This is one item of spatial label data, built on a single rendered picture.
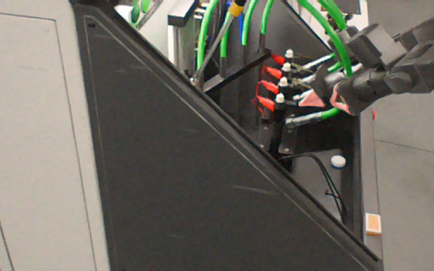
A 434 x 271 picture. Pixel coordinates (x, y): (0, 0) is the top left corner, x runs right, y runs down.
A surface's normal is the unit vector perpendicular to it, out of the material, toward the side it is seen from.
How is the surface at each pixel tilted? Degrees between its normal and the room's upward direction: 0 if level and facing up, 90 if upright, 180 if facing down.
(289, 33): 90
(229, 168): 90
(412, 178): 0
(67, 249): 90
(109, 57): 90
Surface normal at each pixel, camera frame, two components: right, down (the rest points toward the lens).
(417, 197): 0.04, -0.84
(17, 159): -0.18, 0.53
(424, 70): -0.75, 0.56
